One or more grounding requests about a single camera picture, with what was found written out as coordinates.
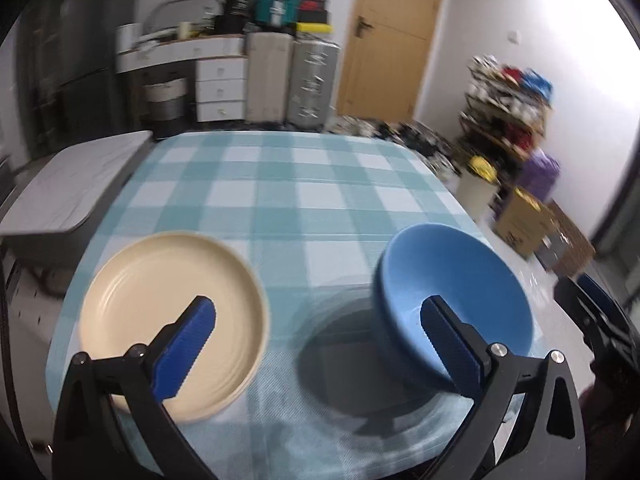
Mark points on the grey white laundry basket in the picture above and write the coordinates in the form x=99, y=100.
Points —
x=165, y=107

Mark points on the white bin with yellow bag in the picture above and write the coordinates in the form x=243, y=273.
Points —
x=475, y=195

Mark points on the cardboard box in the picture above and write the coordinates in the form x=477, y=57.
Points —
x=522, y=225

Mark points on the shoe rack with shoes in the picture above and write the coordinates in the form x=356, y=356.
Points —
x=510, y=95

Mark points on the silver suitcase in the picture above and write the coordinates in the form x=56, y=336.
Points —
x=312, y=82

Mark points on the plain black shoe box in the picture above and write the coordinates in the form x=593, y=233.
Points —
x=313, y=17

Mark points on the beige suitcase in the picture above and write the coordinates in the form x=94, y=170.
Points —
x=270, y=77

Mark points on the yellow black shoe box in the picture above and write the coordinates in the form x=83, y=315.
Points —
x=313, y=28

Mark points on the white dressing desk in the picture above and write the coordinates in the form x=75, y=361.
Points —
x=160, y=52

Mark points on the grey marble-top coffee table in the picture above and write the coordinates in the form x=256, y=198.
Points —
x=70, y=185

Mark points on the woven wicker panel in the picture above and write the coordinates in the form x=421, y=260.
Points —
x=575, y=245

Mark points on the wooden door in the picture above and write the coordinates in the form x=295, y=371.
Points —
x=390, y=35

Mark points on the teal checked tablecloth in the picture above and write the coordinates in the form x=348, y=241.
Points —
x=280, y=200

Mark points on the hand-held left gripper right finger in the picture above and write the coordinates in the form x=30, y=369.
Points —
x=452, y=347

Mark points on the dark glass wardrobe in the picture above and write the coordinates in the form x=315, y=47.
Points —
x=37, y=75

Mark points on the white kettle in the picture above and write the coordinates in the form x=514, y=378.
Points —
x=126, y=40

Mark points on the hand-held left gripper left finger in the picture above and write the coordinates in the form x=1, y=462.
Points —
x=182, y=350

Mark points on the arched mirror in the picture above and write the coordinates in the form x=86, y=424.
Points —
x=180, y=10

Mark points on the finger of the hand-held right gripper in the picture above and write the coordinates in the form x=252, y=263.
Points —
x=602, y=297
x=575, y=305

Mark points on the black red shoe box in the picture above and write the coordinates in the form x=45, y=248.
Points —
x=312, y=5

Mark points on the black bag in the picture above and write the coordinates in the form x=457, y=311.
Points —
x=236, y=12

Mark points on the grey refrigerator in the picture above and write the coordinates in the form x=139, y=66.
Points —
x=95, y=55

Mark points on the white drawer cabinet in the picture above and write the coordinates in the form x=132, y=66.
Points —
x=221, y=90

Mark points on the white cup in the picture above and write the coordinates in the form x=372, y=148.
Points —
x=185, y=30

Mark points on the grey flat package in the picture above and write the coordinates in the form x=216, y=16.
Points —
x=550, y=252

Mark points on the scattered shoes group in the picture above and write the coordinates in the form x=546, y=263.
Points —
x=395, y=132

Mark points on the purple bag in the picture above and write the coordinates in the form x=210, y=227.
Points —
x=540, y=175

